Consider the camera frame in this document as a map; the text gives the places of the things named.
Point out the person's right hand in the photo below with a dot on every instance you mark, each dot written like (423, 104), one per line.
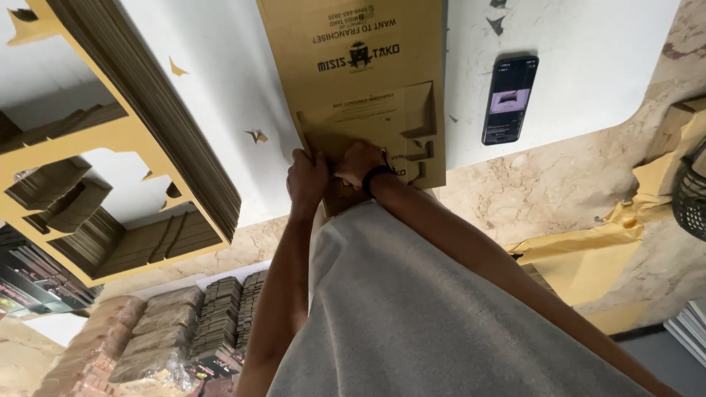
(358, 162)

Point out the person's left hand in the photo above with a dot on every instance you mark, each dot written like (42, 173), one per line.
(304, 185)

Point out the person's left fingers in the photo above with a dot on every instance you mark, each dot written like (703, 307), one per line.
(309, 159)

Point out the person's right fingers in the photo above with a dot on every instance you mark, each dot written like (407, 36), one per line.
(345, 165)

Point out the printed brown die-cut cardboard sheet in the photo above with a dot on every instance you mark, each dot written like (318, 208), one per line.
(358, 82)

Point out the black wristband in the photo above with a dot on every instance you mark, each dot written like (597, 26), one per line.
(373, 176)

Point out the small brown cardboard scrap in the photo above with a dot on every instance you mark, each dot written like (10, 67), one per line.
(257, 136)
(176, 68)

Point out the stack of blank cardboard sheets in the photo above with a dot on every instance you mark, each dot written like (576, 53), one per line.
(165, 138)

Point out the person's grey shirt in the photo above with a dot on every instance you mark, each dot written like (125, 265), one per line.
(413, 309)

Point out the black smartphone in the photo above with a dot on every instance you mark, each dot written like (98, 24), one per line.
(510, 99)

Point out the small dark cardboard scrap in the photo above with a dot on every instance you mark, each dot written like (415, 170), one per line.
(499, 3)
(497, 25)

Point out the heap of wrapped cardboard bundles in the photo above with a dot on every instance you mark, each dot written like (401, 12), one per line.
(165, 336)

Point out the crumpled yellow-brown paper sheet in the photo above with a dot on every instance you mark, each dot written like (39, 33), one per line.
(573, 259)

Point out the stack of dark printed boxes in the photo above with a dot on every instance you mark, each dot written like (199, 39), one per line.
(38, 281)

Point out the black mesh basket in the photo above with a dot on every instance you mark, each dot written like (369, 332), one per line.
(692, 198)

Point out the stack of white boards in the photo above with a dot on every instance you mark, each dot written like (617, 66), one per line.
(689, 333)

